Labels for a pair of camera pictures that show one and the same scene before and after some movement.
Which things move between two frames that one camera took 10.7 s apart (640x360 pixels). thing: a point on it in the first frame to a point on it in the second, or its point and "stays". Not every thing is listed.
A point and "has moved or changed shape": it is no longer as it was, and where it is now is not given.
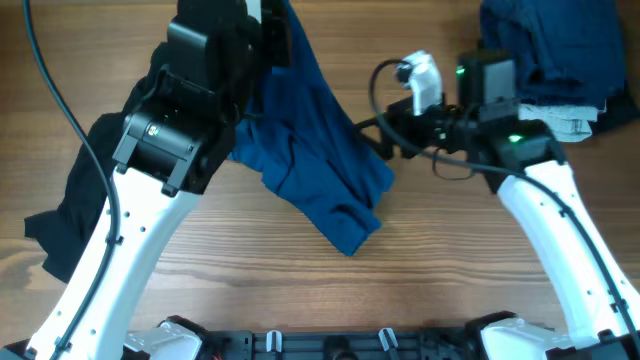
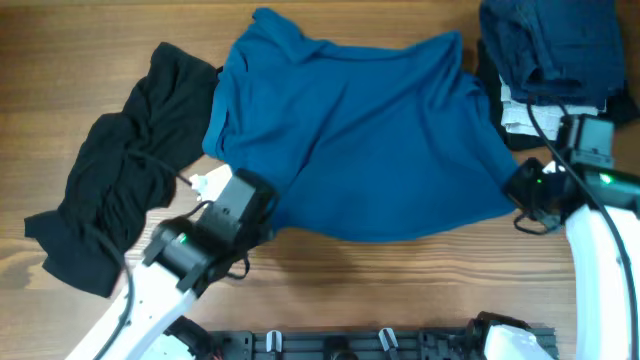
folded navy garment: x=566 y=52 stays
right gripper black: x=396 y=126 to x=523 y=187
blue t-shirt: x=300 y=130 has moved or changed shape
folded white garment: x=564 y=123 stays
